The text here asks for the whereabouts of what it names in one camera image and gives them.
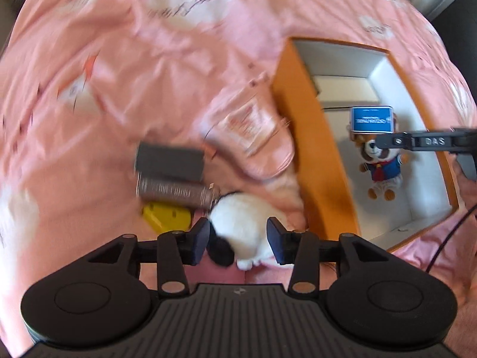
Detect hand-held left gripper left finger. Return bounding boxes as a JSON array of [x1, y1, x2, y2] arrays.
[[87, 217, 211, 295]]

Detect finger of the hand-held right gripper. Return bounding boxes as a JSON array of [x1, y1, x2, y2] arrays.
[[374, 129, 477, 154]]

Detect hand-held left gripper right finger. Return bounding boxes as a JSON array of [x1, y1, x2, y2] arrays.
[[266, 217, 392, 295]]

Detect white and black plush toy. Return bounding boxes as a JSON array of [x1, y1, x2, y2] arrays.
[[206, 191, 287, 271]]

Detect brown rectangular box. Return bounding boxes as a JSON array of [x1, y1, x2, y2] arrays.
[[136, 172, 220, 209]]

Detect small blue card box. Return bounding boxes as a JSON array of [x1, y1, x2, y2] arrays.
[[348, 105, 396, 135]]

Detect orange cardboard box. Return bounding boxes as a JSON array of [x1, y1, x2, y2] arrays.
[[271, 36, 461, 253]]

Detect pink fabric bag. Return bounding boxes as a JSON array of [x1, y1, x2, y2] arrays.
[[201, 95, 297, 180]]

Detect person's right hand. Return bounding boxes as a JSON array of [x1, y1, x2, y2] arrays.
[[453, 157, 477, 209]]

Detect yellow tape measure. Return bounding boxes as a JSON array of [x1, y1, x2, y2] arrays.
[[143, 200, 193, 232]]

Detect raccoon plush toy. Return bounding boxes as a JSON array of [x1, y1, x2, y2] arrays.
[[350, 117, 412, 202]]

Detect cream inner box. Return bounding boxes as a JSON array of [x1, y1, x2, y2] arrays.
[[311, 75, 379, 110]]

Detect pink printed blanket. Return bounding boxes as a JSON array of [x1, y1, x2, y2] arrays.
[[0, 0, 477, 358]]

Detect black cable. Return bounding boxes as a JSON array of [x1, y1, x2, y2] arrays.
[[425, 204, 477, 274]]

